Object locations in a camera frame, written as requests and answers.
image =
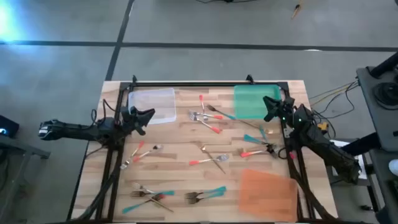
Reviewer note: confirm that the white paper sheet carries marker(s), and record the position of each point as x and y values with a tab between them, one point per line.
363	169

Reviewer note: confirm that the black device with blue light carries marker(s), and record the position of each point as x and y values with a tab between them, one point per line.
9	124

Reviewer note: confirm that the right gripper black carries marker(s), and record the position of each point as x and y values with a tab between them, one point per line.
286	109

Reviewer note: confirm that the grey equipment cart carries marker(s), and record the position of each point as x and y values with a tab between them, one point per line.
370	102

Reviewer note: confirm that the rose gold fork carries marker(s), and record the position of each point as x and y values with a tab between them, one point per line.
194	162

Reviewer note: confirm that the black pole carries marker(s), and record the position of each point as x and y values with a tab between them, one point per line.
384	66

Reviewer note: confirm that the clear plastic bin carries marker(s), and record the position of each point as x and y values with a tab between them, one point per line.
152	105

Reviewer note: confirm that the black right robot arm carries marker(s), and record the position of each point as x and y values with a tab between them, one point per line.
320	146

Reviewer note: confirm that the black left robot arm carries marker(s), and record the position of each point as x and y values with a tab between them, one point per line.
77	130

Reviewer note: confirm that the black stand beam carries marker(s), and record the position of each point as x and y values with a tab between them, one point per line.
363	143

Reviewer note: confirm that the dark grey table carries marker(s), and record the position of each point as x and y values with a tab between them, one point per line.
382	193

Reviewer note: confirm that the small black floor object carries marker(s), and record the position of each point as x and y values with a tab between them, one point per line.
367	207

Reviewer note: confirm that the black frame clamp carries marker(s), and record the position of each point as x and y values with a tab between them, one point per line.
134	79
249	79

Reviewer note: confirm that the white round object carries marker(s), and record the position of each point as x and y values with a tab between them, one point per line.
394	167

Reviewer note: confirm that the grey side table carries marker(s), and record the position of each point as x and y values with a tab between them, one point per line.
28	148

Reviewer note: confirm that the teal-green plastic bin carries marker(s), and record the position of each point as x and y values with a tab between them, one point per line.
248	102

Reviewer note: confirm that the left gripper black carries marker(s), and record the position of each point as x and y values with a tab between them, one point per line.
130	118

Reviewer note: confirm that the yellow connector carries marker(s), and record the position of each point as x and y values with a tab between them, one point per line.
323	126

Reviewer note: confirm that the pink clip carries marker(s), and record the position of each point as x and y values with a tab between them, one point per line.
292	155

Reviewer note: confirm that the orange plastic bin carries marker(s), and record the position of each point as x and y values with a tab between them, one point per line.
267	196

